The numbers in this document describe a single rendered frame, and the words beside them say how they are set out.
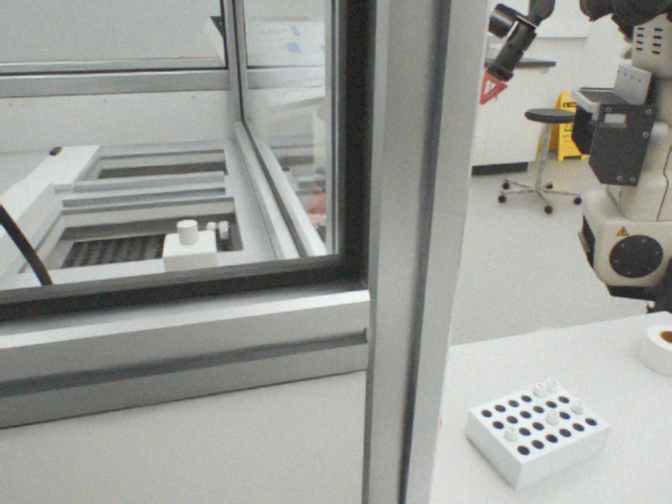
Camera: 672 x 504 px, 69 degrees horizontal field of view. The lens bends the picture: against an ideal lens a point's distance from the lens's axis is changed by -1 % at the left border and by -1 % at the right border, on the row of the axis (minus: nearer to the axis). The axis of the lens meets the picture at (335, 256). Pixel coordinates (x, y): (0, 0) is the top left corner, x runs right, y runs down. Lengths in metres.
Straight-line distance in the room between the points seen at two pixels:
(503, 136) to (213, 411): 4.19
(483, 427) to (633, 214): 0.74
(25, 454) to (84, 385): 0.04
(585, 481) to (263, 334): 0.47
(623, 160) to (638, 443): 0.63
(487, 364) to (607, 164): 0.57
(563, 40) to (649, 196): 4.22
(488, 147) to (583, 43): 1.62
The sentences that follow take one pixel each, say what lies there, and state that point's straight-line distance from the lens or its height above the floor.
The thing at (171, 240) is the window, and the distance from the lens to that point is 0.20.
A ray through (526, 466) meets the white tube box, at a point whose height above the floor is 0.79.
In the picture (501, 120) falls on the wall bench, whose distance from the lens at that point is 4.31.
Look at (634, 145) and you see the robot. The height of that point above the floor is 0.97.
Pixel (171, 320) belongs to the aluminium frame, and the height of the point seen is 1.09.
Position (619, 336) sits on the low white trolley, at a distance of 0.86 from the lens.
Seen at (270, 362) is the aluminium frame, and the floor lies 1.06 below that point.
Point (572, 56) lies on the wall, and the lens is 5.44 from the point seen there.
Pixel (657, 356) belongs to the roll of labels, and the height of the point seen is 0.78.
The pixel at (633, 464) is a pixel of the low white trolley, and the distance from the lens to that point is 0.65.
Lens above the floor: 1.19
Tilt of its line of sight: 26 degrees down
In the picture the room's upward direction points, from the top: straight up
